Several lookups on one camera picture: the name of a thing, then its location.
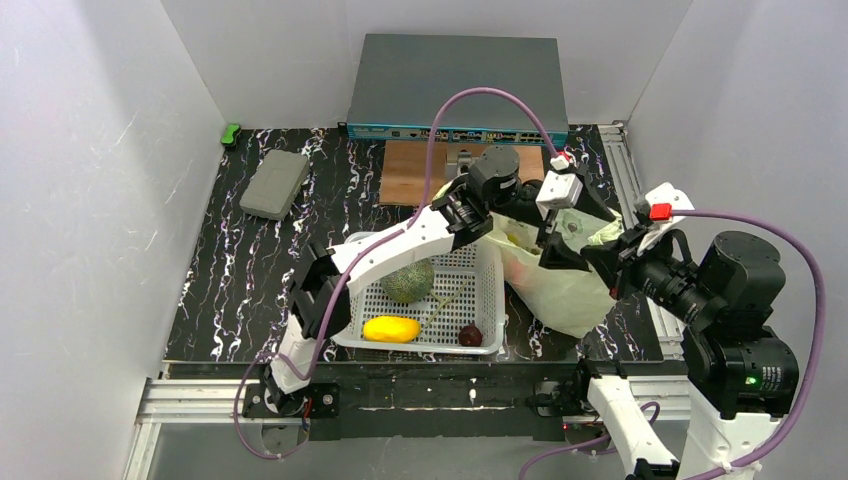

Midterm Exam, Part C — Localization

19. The light green plastic bag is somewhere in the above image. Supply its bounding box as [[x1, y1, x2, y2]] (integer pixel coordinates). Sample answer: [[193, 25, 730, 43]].
[[483, 209, 623, 338]]

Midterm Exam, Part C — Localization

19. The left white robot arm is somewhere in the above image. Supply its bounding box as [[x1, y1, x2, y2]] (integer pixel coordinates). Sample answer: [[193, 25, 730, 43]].
[[262, 146, 614, 413]]

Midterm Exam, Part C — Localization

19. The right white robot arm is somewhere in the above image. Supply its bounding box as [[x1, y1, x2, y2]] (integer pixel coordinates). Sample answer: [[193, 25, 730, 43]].
[[575, 226, 800, 479]]

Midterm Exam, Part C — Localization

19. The dark red fake fruit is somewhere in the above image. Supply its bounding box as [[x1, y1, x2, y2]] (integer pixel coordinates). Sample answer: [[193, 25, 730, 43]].
[[457, 324, 483, 347]]

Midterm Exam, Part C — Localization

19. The green fake melon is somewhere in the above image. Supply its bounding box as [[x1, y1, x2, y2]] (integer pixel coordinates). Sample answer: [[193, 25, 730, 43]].
[[380, 259, 435, 304]]

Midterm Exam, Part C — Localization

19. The yellow fake mango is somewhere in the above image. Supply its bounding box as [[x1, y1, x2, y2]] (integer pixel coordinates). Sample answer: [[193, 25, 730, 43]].
[[362, 315, 421, 343]]

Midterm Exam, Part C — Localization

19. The white plastic basket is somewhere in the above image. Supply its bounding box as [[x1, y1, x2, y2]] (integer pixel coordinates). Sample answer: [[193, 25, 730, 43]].
[[332, 242, 508, 356]]

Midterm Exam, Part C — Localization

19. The brown wooden board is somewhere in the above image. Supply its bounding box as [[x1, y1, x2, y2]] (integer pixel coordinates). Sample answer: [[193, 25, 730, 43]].
[[378, 141, 547, 206]]

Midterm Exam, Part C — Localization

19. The grey rectangular case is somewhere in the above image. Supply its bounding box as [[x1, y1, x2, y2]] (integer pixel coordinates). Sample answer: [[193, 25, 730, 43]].
[[239, 150, 309, 221]]

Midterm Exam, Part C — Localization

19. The green black small tool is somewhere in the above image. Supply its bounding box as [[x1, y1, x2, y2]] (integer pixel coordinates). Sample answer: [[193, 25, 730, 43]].
[[220, 124, 241, 149]]

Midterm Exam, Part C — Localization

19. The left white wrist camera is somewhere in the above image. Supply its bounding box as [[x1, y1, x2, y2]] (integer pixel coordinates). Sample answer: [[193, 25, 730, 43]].
[[535, 151, 583, 223]]

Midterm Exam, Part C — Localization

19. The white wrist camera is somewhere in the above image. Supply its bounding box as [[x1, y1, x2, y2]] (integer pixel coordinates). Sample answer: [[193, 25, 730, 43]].
[[635, 182, 695, 255], [535, 151, 583, 223]]

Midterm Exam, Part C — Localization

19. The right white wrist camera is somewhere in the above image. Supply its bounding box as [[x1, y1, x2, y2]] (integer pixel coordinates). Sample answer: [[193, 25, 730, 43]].
[[635, 182, 695, 255]]

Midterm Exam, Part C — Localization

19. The small metal bracket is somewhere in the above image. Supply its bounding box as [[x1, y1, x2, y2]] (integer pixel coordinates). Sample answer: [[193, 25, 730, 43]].
[[444, 149, 479, 179]]

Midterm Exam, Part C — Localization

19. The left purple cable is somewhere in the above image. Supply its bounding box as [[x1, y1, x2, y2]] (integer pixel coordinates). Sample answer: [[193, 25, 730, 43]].
[[233, 87, 564, 461]]

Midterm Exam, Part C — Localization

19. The grey network switch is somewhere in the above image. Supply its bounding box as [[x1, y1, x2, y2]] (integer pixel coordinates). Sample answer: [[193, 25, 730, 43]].
[[339, 33, 569, 150]]

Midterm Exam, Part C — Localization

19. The black base frame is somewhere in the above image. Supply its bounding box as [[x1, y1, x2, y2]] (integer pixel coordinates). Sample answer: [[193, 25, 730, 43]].
[[238, 361, 600, 441]]

